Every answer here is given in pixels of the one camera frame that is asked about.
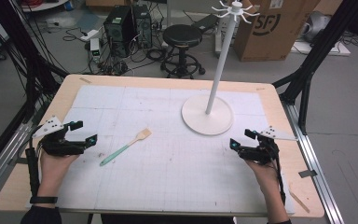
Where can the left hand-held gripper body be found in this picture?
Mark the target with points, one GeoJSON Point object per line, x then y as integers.
{"type": "Point", "coordinates": [57, 146]}

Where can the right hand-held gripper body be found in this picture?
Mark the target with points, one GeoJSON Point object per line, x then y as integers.
{"type": "Point", "coordinates": [262, 154]}

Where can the white hook rack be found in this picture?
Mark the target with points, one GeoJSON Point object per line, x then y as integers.
{"type": "Point", "coordinates": [206, 119]}

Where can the person's right hand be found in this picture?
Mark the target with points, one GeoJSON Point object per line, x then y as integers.
{"type": "Point", "coordinates": [267, 177]}

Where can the person's left hand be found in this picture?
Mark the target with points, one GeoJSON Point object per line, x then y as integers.
{"type": "Point", "coordinates": [51, 172]}

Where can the tan tape strip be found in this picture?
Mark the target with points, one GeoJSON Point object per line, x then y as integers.
{"type": "Point", "coordinates": [300, 202]}
{"type": "Point", "coordinates": [85, 80]}

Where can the black tape strip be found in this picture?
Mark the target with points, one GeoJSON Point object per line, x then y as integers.
{"type": "Point", "coordinates": [307, 173]}

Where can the black wristband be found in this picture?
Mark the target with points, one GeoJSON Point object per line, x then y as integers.
{"type": "Point", "coordinates": [43, 199]}

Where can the white grid mat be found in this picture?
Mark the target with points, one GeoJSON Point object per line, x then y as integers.
{"type": "Point", "coordinates": [167, 161]}

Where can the small white electronic box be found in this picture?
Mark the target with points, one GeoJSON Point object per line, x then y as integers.
{"type": "Point", "coordinates": [95, 48]}

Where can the white power strip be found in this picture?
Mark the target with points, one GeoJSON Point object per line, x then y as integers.
{"type": "Point", "coordinates": [89, 35]}

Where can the person's dark clothing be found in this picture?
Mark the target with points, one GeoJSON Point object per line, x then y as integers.
{"type": "Point", "coordinates": [167, 219]}

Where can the brown cardboard box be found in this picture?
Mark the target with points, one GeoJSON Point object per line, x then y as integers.
{"type": "Point", "coordinates": [270, 34]}

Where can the large black computer tower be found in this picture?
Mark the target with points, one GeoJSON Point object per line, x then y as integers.
{"type": "Point", "coordinates": [119, 31]}

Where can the white flat board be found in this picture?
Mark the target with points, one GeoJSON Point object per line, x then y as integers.
{"type": "Point", "coordinates": [329, 49]}

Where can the black flat case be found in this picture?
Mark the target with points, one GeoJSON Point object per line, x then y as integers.
{"type": "Point", "coordinates": [205, 23]}

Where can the black round stool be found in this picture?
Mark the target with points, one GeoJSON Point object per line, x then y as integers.
{"type": "Point", "coordinates": [181, 35]}

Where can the slim black computer tower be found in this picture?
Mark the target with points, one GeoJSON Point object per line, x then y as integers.
{"type": "Point", "coordinates": [143, 26]}

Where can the white round table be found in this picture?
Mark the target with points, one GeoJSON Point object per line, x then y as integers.
{"type": "Point", "coordinates": [42, 4]}

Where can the grey bag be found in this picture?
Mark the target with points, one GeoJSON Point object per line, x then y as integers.
{"type": "Point", "coordinates": [317, 25]}

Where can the aluminium rail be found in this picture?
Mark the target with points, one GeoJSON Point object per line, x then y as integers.
{"type": "Point", "coordinates": [317, 174]}
{"type": "Point", "coordinates": [0, 169]}

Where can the black metal frame stand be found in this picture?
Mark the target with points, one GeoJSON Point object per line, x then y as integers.
{"type": "Point", "coordinates": [31, 62]}
{"type": "Point", "coordinates": [317, 56]}

